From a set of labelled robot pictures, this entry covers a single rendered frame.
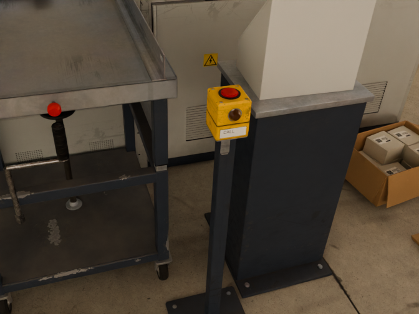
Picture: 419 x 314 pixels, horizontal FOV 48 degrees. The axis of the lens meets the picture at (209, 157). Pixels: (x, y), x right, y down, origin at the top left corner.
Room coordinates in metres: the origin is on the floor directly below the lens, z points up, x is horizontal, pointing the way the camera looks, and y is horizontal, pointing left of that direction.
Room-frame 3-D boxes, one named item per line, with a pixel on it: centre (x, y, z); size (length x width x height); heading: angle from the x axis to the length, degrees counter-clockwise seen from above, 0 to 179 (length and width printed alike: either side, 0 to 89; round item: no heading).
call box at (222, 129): (0.93, -0.04, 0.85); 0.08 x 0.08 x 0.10; 20
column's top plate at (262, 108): (1.31, -0.24, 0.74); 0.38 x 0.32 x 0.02; 111
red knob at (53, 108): (0.96, 0.38, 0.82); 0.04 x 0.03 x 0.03; 20
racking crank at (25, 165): (0.94, 0.44, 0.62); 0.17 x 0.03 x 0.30; 110
